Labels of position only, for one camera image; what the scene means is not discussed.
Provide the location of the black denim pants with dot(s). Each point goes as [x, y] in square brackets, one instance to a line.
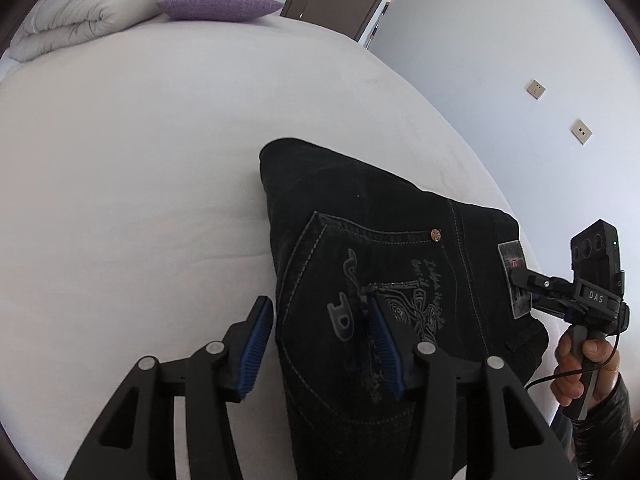
[360, 240]

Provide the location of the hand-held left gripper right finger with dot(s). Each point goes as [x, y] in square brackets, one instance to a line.
[386, 355]

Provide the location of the folded beige duvet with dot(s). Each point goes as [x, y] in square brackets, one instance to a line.
[75, 15]

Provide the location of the purple pillow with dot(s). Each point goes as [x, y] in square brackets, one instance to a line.
[220, 5]

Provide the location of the beige wall socket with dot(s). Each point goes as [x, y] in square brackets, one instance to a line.
[581, 131]
[535, 89]

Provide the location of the person's right forearm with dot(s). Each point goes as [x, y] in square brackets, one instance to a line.
[605, 435]

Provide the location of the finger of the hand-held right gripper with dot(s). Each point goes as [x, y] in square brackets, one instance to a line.
[552, 308]
[542, 285]

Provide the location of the person's right hand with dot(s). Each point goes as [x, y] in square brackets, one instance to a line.
[565, 380]

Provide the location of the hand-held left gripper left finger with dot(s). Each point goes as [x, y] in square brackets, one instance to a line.
[256, 345]

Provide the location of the white bed mattress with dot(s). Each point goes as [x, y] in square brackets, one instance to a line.
[125, 160]

